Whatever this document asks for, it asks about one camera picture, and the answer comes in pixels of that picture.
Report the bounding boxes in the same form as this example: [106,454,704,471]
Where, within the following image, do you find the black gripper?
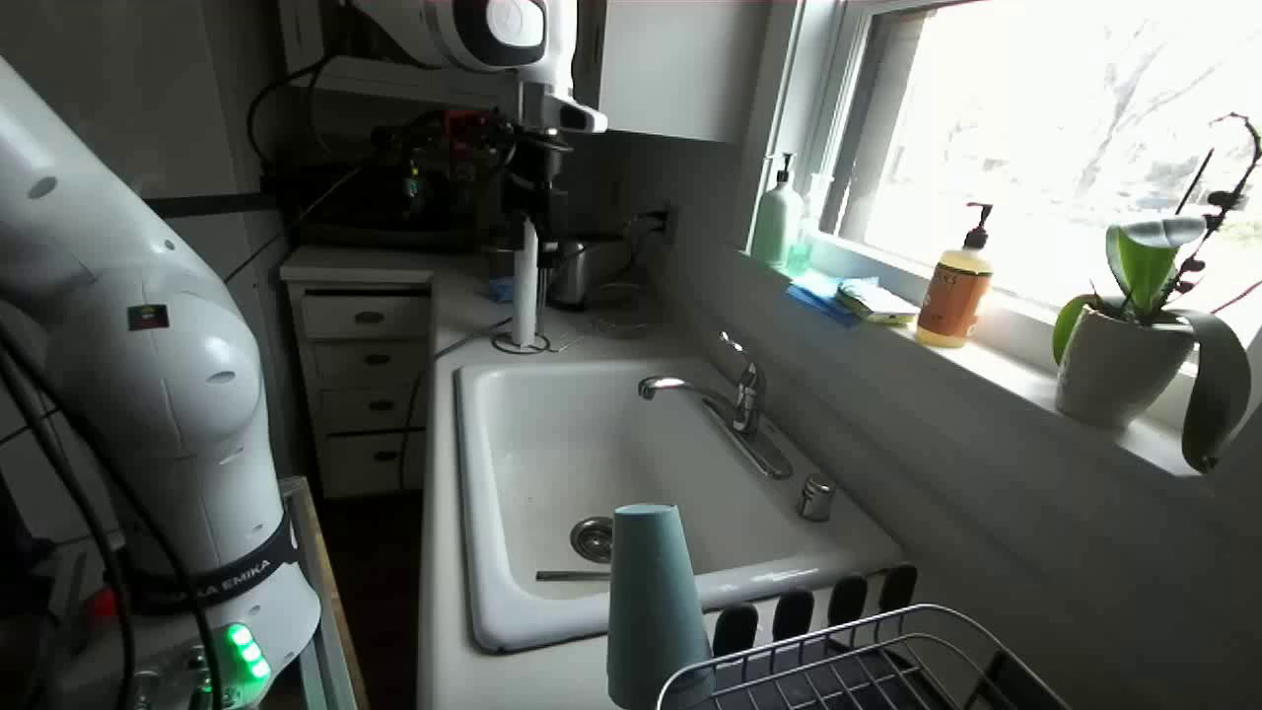
[500,125,575,222]

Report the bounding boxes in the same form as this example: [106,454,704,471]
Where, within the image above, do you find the tall teal cup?
[603,500,716,710]

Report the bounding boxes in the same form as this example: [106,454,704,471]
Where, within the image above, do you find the black drying rack tray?
[964,648,1057,710]

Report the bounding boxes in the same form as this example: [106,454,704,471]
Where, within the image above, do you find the small metal canister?
[550,236,592,316]

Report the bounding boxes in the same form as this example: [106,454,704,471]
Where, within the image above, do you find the white paper towel holder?
[488,215,557,361]

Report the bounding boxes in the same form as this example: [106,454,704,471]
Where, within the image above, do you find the dark countertop appliance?
[262,109,528,253]

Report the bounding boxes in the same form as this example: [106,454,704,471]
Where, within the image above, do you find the white upper cabinet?
[596,0,774,146]

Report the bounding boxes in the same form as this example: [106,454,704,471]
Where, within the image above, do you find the green soap bottle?
[751,155,810,278]

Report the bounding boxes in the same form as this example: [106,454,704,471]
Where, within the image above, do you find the white drawer cabinet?
[278,249,447,506]

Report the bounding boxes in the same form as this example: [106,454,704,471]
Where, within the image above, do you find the white kitchen sink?
[451,350,910,660]

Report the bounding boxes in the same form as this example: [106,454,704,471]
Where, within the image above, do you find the blue sponge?
[784,269,851,320]

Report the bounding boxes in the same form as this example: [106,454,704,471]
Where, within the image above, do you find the chrome sink faucet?
[634,328,802,484]

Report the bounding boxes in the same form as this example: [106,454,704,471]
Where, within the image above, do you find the yellow green sponge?
[831,271,921,332]

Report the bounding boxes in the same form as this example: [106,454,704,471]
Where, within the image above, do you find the metal sink drain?
[568,514,620,570]

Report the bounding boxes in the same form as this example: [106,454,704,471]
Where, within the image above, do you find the chrome sink side knob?
[796,474,842,526]

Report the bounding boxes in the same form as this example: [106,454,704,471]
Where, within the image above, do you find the amber pump soap bottle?
[917,199,1000,350]

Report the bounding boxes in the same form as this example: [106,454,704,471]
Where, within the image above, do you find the green orchid plant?
[1047,109,1262,478]

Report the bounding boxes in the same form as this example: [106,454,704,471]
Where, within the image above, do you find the white plant pot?
[1052,303,1198,435]

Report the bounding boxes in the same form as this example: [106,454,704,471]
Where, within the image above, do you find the white window frame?
[774,0,1262,350]

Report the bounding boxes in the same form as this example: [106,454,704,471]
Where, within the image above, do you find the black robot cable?
[0,332,228,710]

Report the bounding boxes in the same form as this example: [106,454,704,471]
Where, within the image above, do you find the metal wire drying rack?
[653,563,1076,710]

